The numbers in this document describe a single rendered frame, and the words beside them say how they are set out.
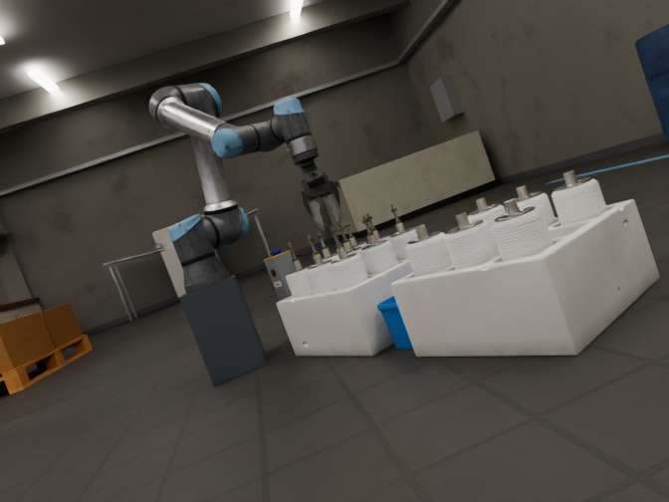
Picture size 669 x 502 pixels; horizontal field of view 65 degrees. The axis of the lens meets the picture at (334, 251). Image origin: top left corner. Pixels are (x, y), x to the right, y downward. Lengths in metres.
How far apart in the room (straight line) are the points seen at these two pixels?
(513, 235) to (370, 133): 7.92
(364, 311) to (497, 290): 0.44
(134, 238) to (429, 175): 4.51
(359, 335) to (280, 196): 7.19
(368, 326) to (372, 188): 5.46
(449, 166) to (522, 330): 6.14
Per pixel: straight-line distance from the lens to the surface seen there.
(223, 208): 1.80
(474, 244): 1.07
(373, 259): 1.46
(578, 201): 1.20
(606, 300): 1.11
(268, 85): 8.83
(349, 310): 1.36
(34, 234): 8.99
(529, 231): 1.00
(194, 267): 1.74
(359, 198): 6.71
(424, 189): 6.95
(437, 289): 1.11
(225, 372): 1.74
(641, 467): 0.69
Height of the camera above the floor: 0.36
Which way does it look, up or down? 3 degrees down
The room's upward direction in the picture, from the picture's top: 20 degrees counter-clockwise
